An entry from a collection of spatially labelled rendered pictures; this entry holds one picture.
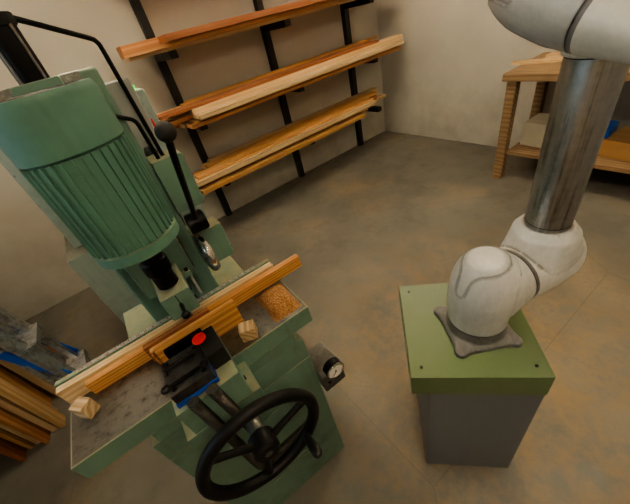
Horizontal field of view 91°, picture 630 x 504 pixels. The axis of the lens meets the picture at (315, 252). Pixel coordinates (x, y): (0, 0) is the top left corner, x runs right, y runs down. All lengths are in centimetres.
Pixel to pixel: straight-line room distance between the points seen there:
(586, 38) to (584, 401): 151
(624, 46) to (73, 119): 75
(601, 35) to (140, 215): 75
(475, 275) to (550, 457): 101
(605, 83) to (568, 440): 133
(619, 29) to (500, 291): 51
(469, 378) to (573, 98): 67
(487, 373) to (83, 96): 104
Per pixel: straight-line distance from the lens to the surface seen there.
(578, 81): 80
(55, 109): 63
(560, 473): 168
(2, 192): 318
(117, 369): 95
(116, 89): 98
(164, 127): 60
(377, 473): 158
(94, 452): 89
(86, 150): 63
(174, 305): 82
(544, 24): 62
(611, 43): 59
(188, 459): 104
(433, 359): 98
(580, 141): 83
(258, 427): 80
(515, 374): 99
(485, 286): 84
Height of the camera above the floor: 152
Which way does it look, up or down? 37 degrees down
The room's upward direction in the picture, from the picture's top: 15 degrees counter-clockwise
